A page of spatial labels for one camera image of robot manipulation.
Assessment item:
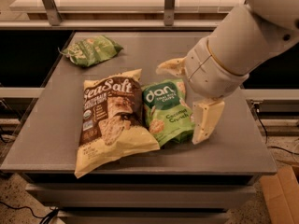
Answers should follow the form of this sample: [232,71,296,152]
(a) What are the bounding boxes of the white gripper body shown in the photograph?
[184,37,249,98]

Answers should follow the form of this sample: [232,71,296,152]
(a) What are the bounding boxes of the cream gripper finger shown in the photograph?
[192,99,225,145]
[156,58,185,77]

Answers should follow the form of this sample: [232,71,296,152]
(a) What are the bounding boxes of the green rice chip bag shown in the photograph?
[142,78,194,147]

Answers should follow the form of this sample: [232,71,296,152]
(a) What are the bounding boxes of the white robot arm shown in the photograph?
[156,0,299,144]

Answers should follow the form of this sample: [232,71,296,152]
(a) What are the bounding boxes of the brown sea salt chip bag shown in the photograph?
[75,69,160,178]

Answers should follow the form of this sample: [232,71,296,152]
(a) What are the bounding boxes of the dark green snack bag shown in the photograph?
[61,35,122,68]

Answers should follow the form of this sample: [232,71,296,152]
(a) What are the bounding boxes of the cardboard box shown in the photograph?
[260,166,299,224]

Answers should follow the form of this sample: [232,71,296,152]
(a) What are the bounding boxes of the black cable right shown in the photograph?
[253,103,299,166]

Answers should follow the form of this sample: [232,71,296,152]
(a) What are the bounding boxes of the metal railing frame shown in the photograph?
[0,0,245,30]

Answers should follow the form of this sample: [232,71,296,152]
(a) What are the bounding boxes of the black floor cable left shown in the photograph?
[0,199,60,224]

